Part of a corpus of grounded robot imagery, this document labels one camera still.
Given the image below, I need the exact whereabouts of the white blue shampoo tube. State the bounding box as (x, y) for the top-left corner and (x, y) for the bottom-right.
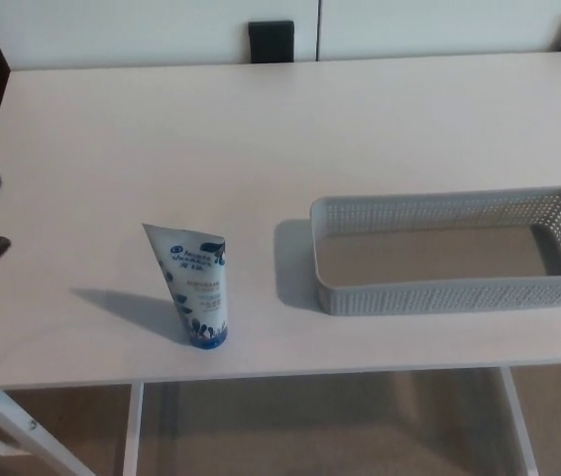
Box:
(141, 222), (229, 351)

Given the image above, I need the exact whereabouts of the black chair backrest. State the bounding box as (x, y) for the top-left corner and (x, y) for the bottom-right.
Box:
(247, 20), (295, 64)

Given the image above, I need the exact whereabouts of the grey perforated plastic basket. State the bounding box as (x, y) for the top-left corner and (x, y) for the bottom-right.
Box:
(309, 185), (561, 317)

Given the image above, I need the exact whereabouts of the white table frame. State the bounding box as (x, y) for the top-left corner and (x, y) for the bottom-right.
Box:
(0, 360), (561, 476)

